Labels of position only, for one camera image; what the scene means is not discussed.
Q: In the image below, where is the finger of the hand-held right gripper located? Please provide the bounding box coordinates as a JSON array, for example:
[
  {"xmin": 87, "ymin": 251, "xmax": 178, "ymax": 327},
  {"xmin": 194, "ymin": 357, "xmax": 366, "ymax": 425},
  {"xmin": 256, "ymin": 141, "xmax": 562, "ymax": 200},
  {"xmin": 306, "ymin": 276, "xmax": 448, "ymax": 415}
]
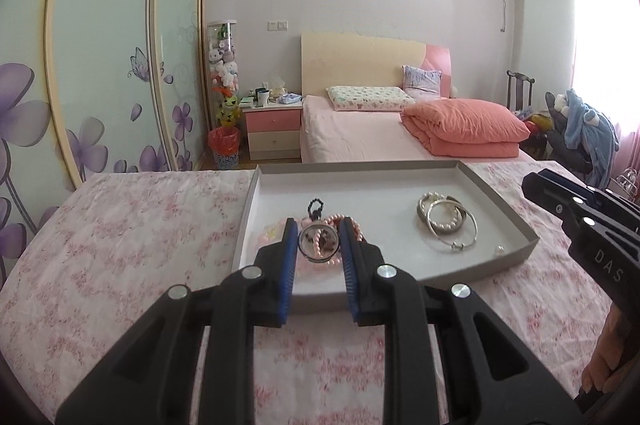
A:
[{"xmin": 522, "ymin": 170, "xmax": 640, "ymax": 236}]

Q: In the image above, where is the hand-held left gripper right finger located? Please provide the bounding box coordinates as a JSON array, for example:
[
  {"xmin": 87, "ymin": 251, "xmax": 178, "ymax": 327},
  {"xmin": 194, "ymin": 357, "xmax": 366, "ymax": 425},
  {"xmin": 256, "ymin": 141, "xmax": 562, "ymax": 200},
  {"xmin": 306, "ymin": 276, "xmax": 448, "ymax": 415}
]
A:
[{"xmin": 340, "ymin": 220, "xmax": 583, "ymax": 425}]

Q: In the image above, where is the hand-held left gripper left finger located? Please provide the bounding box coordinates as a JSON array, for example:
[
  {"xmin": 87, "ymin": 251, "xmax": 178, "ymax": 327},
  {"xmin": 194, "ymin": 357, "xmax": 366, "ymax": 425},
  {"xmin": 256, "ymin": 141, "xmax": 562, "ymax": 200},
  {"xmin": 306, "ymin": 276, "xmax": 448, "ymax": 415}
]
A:
[{"xmin": 55, "ymin": 217, "xmax": 300, "ymax": 425}]

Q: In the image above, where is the wide silver ring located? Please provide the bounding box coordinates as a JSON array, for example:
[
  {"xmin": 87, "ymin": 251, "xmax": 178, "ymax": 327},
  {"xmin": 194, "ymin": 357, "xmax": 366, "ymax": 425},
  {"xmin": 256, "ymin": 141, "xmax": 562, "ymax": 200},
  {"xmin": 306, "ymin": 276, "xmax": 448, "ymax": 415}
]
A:
[{"xmin": 298, "ymin": 220, "xmax": 344, "ymax": 264}]

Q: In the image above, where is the large pink bead bracelet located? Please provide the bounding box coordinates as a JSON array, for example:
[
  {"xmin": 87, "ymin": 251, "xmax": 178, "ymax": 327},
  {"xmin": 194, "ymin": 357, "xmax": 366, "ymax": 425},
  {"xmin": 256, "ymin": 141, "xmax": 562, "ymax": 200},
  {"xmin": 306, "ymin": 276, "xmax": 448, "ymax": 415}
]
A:
[{"xmin": 257, "ymin": 217, "xmax": 346, "ymax": 276}]

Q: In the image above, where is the pink pearl bracelet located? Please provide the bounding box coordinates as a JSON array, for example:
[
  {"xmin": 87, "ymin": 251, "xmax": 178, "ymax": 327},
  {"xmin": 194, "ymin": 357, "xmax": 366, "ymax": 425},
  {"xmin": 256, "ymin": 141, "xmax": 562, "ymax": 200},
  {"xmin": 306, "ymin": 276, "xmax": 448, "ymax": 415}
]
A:
[{"xmin": 300, "ymin": 214, "xmax": 366, "ymax": 273}]

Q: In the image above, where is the grey cardboard tray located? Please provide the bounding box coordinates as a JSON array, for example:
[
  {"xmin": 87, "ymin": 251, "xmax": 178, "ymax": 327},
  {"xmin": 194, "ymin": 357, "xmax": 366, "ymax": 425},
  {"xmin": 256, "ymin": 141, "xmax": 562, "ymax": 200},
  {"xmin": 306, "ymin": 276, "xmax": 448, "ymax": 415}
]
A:
[{"xmin": 231, "ymin": 160, "xmax": 540, "ymax": 316}]

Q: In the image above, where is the white pearl bracelet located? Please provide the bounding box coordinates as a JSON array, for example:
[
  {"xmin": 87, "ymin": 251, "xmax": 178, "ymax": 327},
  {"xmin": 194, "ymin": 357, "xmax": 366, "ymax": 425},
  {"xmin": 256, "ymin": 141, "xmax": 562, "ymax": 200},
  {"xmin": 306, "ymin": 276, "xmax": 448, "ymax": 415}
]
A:
[{"xmin": 419, "ymin": 192, "xmax": 468, "ymax": 231}]

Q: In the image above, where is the thin silver bangle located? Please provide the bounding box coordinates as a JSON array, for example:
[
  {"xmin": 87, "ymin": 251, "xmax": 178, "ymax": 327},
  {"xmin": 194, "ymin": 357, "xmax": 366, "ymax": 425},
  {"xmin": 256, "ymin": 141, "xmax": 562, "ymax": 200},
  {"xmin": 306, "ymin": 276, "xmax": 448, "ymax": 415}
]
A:
[{"xmin": 425, "ymin": 199, "xmax": 479, "ymax": 253}]

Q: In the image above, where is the person's right hand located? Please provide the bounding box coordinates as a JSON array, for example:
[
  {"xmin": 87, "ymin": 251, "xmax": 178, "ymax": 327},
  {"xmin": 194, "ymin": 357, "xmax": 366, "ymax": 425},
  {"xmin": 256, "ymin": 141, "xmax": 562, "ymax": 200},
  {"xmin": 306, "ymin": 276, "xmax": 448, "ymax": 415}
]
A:
[{"xmin": 580, "ymin": 302, "xmax": 640, "ymax": 398}]

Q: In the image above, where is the grey office chair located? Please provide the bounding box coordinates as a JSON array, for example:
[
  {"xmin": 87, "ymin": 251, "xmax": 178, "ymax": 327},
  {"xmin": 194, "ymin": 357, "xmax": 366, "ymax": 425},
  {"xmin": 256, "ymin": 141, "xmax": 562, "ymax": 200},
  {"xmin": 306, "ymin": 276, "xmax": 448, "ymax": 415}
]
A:
[{"xmin": 544, "ymin": 92, "xmax": 601, "ymax": 176}]

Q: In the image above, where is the yellow plush toy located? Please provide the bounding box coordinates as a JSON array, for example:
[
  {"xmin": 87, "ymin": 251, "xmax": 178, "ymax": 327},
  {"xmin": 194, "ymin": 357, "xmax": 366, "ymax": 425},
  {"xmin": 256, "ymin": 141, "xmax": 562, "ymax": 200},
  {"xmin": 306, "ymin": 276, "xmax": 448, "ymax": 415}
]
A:
[{"xmin": 520, "ymin": 107, "xmax": 551, "ymax": 140}]

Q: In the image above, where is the blue plush robe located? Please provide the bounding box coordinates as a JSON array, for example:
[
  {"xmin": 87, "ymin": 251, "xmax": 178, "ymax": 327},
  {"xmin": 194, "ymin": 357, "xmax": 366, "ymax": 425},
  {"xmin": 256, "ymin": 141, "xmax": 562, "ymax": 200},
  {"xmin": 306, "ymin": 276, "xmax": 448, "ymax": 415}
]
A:
[{"xmin": 565, "ymin": 88, "xmax": 621, "ymax": 190}]

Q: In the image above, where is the dark wooden chair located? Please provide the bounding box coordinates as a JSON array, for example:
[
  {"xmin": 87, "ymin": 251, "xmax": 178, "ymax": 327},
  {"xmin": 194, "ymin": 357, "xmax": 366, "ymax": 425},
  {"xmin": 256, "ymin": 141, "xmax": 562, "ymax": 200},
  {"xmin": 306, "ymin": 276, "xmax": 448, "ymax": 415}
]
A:
[{"xmin": 506, "ymin": 70, "xmax": 536, "ymax": 113}]

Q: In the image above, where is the coral folded duvet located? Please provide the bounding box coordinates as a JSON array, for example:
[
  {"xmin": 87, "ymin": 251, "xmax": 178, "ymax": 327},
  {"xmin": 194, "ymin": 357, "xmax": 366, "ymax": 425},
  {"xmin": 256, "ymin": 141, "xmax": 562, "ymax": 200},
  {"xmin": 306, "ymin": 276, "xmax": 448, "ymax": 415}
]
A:
[{"xmin": 400, "ymin": 99, "xmax": 532, "ymax": 158}]

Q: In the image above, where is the red waste basket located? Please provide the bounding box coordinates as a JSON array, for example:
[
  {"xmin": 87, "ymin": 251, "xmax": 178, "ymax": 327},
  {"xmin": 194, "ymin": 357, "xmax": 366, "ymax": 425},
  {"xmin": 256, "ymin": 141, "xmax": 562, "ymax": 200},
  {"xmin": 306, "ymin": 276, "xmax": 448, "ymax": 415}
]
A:
[{"xmin": 208, "ymin": 126, "xmax": 241, "ymax": 170}]

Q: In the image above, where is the pink and white nightstand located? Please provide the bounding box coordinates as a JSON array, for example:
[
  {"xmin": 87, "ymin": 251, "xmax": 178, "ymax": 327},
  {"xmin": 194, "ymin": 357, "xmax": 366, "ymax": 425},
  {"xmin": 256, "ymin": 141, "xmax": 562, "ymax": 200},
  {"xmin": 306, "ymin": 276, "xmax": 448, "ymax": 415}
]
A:
[{"xmin": 241, "ymin": 97, "xmax": 303, "ymax": 162}]

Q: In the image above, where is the bed with pink sheet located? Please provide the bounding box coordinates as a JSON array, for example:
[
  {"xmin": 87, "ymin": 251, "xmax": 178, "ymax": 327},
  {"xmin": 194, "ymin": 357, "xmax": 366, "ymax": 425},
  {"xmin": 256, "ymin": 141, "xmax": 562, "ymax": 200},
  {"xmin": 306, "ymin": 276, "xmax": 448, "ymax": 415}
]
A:
[{"xmin": 299, "ymin": 94, "xmax": 536, "ymax": 164}]

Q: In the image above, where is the pink floral tablecloth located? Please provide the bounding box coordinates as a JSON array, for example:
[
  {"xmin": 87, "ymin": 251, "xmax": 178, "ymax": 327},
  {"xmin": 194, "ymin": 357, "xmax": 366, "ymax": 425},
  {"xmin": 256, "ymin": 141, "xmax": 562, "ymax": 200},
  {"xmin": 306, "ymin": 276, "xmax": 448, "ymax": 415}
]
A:
[{"xmin": 0, "ymin": 160, "xmax": 640, "ymax": 425}]

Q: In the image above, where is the lavender pillow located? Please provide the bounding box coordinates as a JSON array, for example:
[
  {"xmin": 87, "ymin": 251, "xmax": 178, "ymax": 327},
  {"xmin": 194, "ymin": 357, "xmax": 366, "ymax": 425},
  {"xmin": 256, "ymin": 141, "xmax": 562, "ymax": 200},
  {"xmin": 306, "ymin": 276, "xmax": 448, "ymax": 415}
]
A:
[{"xmin": 402, "ymin": 65, "xmax": 443, "ymax": 100}]

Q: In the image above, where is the pink curtain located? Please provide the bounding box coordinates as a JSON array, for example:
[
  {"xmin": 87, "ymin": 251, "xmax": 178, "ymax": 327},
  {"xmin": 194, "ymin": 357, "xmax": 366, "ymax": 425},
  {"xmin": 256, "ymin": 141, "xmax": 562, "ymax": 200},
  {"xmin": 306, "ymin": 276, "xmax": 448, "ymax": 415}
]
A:
[{"xmin": 567, "ymin": 0, "xmax": 640, "ymax": 206}]

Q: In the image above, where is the floral cream pillow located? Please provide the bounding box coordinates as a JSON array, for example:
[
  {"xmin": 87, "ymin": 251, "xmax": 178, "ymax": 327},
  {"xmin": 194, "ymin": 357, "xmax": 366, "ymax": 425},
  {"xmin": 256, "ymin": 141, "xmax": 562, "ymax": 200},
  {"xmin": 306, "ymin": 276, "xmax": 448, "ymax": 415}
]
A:
[{"xmin": 326, "ymin": 85, "xmax": 417, "ymax": 112}]

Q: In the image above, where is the clear tube of plush toys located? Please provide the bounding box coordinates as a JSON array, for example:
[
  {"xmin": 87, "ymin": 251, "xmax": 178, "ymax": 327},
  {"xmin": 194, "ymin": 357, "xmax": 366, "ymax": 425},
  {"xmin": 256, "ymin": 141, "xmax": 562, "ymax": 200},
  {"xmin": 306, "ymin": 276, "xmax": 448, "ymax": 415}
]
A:
[{"xmin": 206, "ymin": 20, "xmax": 243, "ymax": 130}]

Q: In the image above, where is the flower print sliding wardrobe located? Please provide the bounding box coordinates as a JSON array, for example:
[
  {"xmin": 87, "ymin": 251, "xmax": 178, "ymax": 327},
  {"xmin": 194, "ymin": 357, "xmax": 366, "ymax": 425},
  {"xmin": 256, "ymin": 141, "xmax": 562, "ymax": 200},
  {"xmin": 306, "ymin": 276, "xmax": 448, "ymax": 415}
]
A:
[{"xmin": 0, "ymin": 0, "xmax": 211, "ymax": 286}]

